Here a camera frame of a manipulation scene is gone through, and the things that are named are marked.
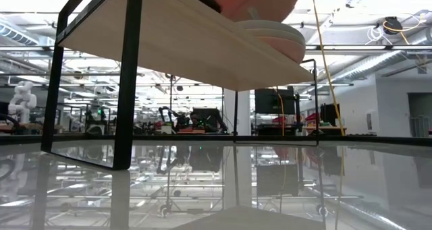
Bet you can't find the black stand pole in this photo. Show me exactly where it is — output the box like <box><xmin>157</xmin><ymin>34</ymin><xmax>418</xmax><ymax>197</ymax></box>
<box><xmin>167</xmin><ymin>74</ymin><xmax>176</xmax><ymax>109</ymax></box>

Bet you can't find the black equipment box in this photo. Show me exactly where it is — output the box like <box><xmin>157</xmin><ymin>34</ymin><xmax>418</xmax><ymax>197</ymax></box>
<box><xmin>192</xmin><ymin>107</ymin><xmax>219</xmax><ymax>130</ymax></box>

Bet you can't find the white building pillar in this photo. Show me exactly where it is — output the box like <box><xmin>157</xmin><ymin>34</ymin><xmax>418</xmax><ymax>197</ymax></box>
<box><xmin>223</xmin><ymin>90</ymin><xmax>251</xmax><ymax>136</ymax></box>

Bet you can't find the large black monitor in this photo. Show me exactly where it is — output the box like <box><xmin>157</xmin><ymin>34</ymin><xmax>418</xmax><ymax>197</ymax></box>
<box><xmin>254</xmin><ymin>88</ymin><xmax>297</xmax><ymax>115</ymax></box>

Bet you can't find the small black monitor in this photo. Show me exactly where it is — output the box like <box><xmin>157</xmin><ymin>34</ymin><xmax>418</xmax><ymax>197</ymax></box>
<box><xmin>319</xmin><ymin>103</ymin><xmax>341</xmax><ymax>127</ymax></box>

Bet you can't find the wooden desk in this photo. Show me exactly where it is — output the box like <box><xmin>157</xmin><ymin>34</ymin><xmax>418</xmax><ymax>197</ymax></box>
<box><xmin>301</xmin><ymin>125</ymin><xmax>348</xmax><ymax>136</ymax></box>

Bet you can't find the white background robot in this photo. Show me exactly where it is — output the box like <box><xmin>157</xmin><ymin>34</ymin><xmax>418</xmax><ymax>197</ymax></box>
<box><xmin>7</xmin><ymin>81</ymin><xmax>37</xmax><ymax>125</ymax></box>

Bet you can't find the black office chair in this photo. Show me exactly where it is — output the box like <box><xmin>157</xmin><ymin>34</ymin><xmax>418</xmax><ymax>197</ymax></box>
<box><xmin>0</xmin><ymin>101</ymin><xmax>20</xmax><ymax>134</ymax></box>

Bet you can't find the grey metal railing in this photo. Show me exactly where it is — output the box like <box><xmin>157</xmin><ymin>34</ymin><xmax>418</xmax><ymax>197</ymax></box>
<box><xmin>409</xmin><ymin>116</ymin><xmax>431</xmax><ymax>138</ymax></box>

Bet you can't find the wooden shelf with black frame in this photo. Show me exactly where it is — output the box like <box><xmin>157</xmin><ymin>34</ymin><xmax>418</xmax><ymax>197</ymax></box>
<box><xmin>40</xmin><ymin>0</ymin><xmax>320</xmax><ymax>171</ymax></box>

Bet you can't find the thick yellow hanging cable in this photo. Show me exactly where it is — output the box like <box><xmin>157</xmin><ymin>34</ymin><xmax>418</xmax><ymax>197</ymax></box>
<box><xmin>309</xmin><ymin>0</ymin><xmax>346</xmax><ymax>137</ymax></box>

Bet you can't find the thin yellow hanging cable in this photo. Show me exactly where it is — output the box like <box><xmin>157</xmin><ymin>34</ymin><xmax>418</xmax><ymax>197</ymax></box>
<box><xmin>275</xmin><ymin>86</ymin><xmax>286</xmax><ymax>136</ymax></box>

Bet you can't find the silver ceiling duct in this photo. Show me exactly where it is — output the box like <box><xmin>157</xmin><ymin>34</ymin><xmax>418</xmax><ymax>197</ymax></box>
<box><xmin>332</xmin><ymin>27</ymin><xmax>432</xmax><ymax>83</ymax></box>

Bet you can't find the black ceiling camera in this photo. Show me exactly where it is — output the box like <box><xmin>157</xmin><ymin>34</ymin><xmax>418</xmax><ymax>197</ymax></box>
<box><xmin>383</xmin><ymin>16</ymin><xmax>404</xmax><ymax>36</ymax></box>

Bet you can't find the black table edge rail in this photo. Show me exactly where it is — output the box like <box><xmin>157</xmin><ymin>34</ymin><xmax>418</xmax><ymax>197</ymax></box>
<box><xmin>0</xmin><ymin>134</ymin><xmax>432</xmax><ymax>147</ymax></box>

